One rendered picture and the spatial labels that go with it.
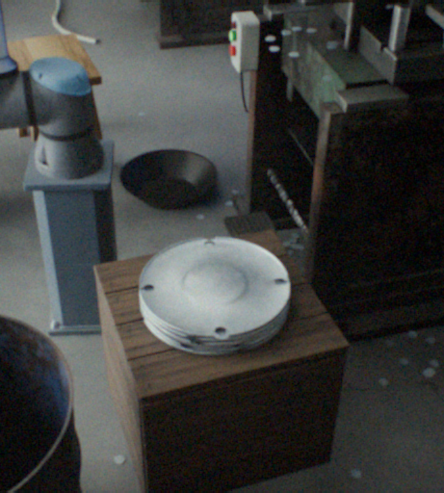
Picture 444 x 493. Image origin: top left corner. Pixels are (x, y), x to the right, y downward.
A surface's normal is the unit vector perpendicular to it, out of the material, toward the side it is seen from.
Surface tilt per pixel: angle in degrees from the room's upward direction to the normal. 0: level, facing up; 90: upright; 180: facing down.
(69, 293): 90
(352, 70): 0
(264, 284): 0
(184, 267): 0
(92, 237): 90
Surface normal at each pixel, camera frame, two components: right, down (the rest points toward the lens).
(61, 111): 0.24, 0.61
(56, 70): 0.14, -0.80
